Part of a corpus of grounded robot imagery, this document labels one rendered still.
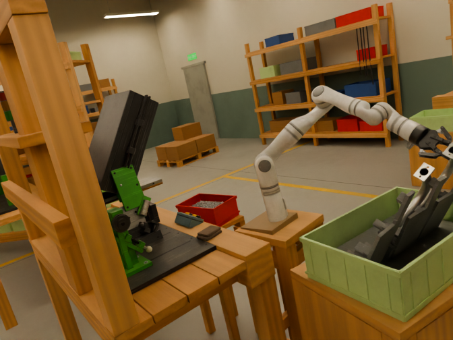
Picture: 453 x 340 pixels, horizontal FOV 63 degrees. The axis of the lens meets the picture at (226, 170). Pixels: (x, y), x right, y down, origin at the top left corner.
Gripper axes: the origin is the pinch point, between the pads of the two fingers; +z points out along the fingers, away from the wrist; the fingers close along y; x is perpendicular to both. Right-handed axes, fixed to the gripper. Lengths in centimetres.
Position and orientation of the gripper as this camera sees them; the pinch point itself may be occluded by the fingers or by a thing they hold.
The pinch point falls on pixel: (451, 152)
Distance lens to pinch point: 152.9
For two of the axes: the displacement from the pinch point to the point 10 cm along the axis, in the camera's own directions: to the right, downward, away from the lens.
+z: 5.7, 5.3, -6.3
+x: 5.2, 3.5, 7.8
